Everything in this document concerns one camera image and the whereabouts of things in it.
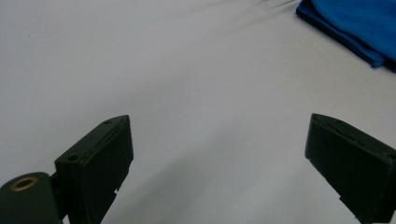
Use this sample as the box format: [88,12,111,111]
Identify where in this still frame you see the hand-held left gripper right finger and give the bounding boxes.
[304,113,396,224]

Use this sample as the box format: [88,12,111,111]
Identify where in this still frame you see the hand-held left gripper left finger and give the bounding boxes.
[54,114,134,224]

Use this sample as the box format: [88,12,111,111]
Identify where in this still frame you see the blue folded cloth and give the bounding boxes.
[295,0,396,74]

